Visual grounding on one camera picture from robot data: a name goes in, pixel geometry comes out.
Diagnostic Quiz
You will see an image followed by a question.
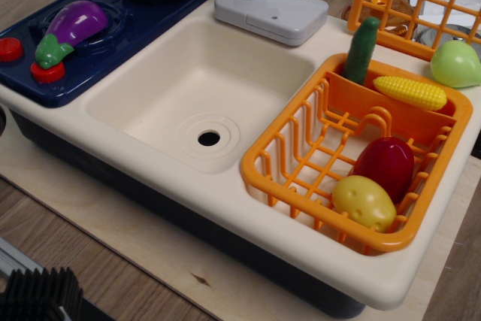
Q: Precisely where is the purple toy eggplant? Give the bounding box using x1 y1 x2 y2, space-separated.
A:
35 0 108 70

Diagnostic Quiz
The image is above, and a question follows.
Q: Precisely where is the cream toy sink unit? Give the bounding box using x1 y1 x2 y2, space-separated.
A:
1 0 480 316

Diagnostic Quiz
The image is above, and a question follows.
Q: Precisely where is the orange dish drainer basket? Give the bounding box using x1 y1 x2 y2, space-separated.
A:
240 53 473 254

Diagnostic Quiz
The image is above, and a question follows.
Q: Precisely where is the yellow toy potato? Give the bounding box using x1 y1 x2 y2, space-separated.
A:
331 175 397 233

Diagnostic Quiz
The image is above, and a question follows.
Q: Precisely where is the grey toy faucet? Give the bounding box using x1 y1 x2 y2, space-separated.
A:
214 0 329 46

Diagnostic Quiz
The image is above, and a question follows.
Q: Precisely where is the green toy cucumber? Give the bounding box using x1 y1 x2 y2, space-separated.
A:
342 17 380 85

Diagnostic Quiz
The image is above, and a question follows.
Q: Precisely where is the dark red toy vegetable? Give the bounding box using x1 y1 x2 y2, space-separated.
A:
351 137 415 204

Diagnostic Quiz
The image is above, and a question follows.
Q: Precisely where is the navy blue toy stove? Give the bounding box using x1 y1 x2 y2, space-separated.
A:
1 0 207 108

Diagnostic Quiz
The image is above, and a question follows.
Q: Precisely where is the yellow toy corn cob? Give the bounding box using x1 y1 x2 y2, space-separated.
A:
373 76 447 111

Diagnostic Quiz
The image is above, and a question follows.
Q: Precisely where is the orange toy cup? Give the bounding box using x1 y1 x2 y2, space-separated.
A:
341 0 415 38

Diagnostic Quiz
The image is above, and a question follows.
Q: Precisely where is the red stove knob right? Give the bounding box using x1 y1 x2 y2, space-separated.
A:
30 62 66 83

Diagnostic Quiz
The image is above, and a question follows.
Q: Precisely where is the red stove knob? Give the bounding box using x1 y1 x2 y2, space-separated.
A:
30 62 66 83
0 38 24 63

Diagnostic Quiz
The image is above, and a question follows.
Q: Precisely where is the orange plastic grid rack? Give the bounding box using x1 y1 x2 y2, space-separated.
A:
347 0 480 60

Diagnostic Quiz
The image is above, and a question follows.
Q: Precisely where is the light green toy pear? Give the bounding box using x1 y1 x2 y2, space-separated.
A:
430 40 480 88

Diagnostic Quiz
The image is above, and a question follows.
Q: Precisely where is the red stove knob left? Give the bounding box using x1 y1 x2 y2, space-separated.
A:
0 38 24 63

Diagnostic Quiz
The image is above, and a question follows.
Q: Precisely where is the black ribbed camera mount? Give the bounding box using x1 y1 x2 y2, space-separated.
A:
1 268 83 320

